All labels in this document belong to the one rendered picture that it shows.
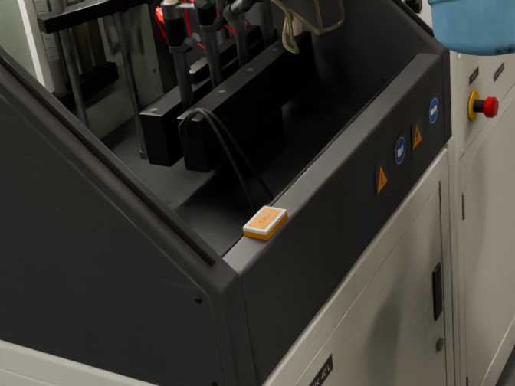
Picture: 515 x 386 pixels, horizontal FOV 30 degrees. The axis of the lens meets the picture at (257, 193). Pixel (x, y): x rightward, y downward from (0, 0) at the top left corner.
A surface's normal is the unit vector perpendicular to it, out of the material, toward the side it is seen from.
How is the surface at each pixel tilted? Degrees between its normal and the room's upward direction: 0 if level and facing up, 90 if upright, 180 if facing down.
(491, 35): 92
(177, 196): 0
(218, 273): 43
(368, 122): 0
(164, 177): 0
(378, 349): 90
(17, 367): 90
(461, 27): 93
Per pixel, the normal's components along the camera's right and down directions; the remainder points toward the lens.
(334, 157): -0.12, -0.87
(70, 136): 0.50, -0.54
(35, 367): -0.48, 0.48
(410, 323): 0.87, 0.15
